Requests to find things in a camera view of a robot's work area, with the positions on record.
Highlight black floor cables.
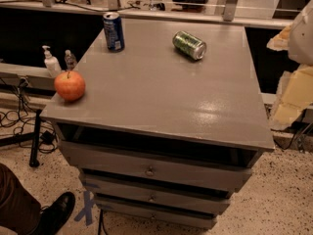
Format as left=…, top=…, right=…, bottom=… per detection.
left=0, top=76, right=59, bottom=155

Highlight grey drawer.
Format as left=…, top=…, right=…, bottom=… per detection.
left=79, top=173, right=229, bottom=214
left=60, top=141, right=251, bottom=191
left=94, top=196, right=216, bottom=229

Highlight green soda can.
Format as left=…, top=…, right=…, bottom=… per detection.
left=172, top=31, right=206, bottom=61

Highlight blue soda can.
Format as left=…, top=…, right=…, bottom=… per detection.
left=103, top=12, right=125, bottom=52

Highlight grey drawer cabinet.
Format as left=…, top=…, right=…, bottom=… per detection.
left=40, top=18, right=276, bottom=230

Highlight black stand leg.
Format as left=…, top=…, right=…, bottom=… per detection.
left=0, top=110, right=41, bottom=167

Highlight brown trouser leg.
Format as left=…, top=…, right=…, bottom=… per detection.
left=0, top=164, right=41, bottom=235

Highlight middle grey drawer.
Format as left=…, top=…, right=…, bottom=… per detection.
left=79, top=173, right=229, bottom=214

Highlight black leather shoe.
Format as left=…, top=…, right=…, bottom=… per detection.
left=30, top=192, right=75, bottom=235

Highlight white pump sanitizer bottle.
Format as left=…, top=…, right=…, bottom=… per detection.
left=42, top=45, right=62, bottom=77

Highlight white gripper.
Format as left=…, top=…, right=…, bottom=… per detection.
left=266, top=0, right=313, bottom=130

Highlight small clear plastic bottle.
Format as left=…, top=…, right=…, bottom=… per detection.
left=65, top=50, right=77, bottom=71

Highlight top grey drawer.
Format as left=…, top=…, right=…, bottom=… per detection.
left=60, top=141, right=251, bottom=191

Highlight red apple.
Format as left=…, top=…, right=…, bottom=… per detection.
left=54, top=70, right=86, bottom=102

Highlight bottom grey drawer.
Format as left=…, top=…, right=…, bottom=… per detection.
left=94, top=196, right=216, bottom=229

